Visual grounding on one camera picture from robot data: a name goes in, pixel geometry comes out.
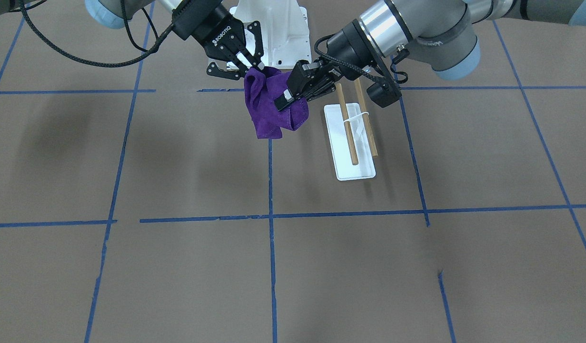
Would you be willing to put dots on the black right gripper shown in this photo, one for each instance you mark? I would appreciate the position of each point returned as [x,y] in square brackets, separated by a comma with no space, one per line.
[208,27]

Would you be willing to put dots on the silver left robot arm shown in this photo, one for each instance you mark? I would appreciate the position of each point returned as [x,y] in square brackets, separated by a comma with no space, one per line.
[436,32]

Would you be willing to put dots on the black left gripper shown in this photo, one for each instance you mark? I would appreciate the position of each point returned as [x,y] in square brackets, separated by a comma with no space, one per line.
[346,50]

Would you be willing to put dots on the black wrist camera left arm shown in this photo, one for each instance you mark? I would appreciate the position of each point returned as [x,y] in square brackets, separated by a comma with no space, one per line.
[386,88]

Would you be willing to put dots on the brown paper table cover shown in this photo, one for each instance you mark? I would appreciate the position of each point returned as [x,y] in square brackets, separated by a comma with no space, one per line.
[137,205]

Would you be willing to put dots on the white wooden towel rack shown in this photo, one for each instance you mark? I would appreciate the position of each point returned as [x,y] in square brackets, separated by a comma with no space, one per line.
[351,138]

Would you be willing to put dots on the purple towel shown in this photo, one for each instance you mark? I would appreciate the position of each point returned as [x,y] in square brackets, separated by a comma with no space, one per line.
[262,88]

